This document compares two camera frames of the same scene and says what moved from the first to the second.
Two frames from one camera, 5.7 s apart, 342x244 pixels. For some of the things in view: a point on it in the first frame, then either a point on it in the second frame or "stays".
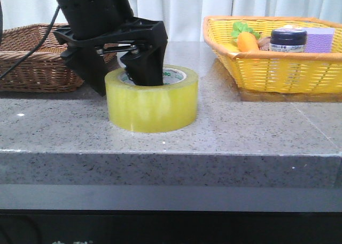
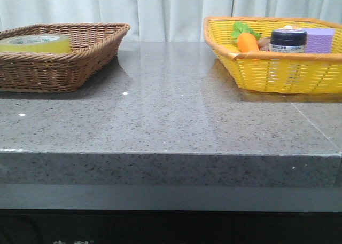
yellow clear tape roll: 171,107 → 52,42
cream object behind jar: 292,27 stays
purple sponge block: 319,40 stays
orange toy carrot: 247,39 stays
